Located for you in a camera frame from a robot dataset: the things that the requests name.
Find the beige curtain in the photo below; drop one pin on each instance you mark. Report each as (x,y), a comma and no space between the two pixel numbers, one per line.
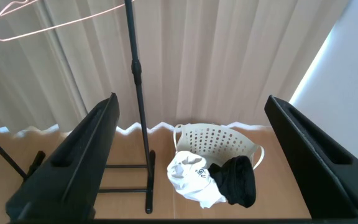
(213,62)

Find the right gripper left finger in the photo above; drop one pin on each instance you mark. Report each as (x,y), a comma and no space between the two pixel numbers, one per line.
(42,193)

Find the white laundry basket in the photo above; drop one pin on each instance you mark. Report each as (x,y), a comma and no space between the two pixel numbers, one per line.
(216,146)

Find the black shorts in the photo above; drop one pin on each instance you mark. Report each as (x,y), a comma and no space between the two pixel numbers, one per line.
(236,183)

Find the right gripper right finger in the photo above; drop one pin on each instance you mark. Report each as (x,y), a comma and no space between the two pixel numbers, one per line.
(322,186)

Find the white printed garment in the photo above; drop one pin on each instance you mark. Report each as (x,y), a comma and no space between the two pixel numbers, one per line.
(191,183)

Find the black clothes rack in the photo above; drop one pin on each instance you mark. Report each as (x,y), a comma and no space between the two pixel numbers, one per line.
(141,109)

